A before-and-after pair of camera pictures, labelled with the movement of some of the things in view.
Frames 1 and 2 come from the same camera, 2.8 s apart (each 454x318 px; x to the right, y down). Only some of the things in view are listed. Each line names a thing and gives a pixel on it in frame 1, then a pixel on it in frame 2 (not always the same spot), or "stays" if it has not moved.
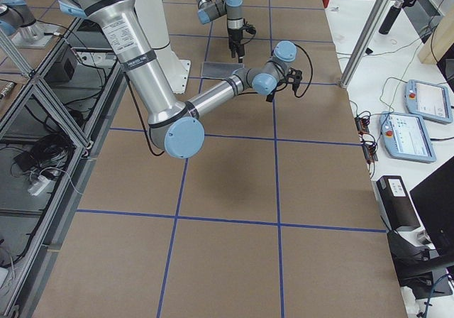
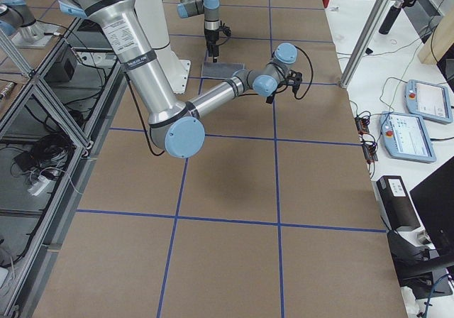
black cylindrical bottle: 391,17 stays
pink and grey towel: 219,70 stays
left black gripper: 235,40 -> 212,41
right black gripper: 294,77 stays
